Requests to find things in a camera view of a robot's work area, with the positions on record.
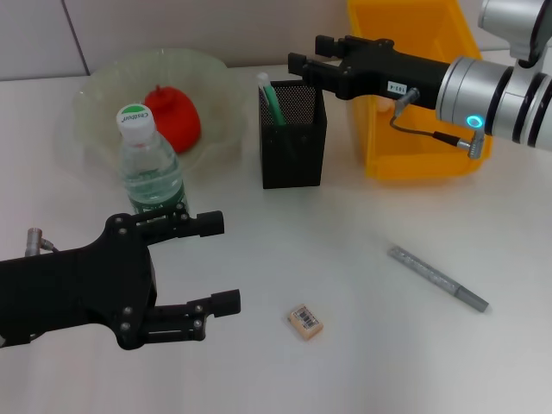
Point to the yellow plastic bin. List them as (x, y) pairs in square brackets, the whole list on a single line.
[(409, 146)]

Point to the beige eraser with barcode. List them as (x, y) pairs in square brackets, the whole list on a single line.
[(305, 322)]

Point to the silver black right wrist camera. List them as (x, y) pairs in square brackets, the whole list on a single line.
[(509, 21)]

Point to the black mesh pen holder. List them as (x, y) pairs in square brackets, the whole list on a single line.
[(293, 164)]

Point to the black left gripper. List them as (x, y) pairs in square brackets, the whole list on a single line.
[(86, 293)]

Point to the green pen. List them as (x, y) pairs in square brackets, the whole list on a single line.
[(274, 103)]

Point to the grey glitter pen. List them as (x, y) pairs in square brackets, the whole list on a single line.
[(435, 278)]

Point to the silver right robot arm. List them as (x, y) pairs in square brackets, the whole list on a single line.
[(474, 95)]

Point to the white paper ball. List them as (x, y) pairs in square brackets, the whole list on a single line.
[(386, 105)]

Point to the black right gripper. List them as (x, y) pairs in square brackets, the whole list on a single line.
[(388, 73)]

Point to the clear green-label water bottle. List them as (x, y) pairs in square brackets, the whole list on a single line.
[(146, 164)]

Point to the pale green glass fruit plate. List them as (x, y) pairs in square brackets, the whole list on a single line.
[(207, 86)]

